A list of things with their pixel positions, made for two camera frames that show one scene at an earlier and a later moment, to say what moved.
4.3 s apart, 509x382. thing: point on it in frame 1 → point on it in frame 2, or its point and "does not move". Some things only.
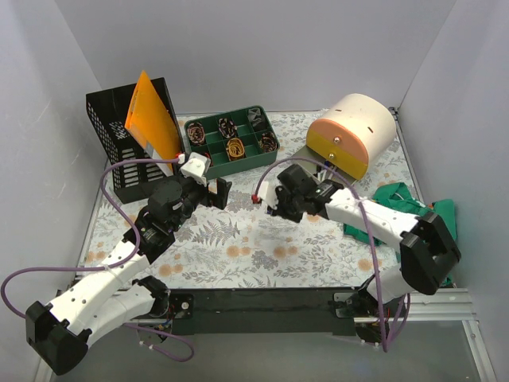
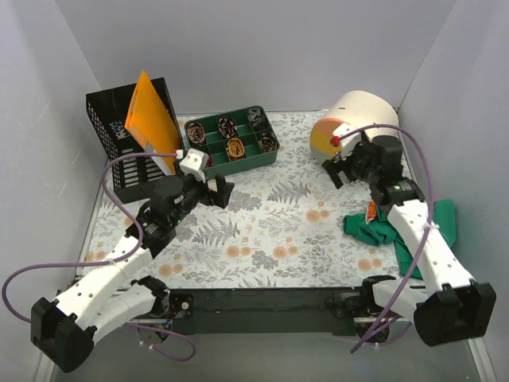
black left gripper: [215, 194] does not move
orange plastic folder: [150, 118] does not move
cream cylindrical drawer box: [353, 133] does not move
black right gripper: [281, 200] → [346, 165]
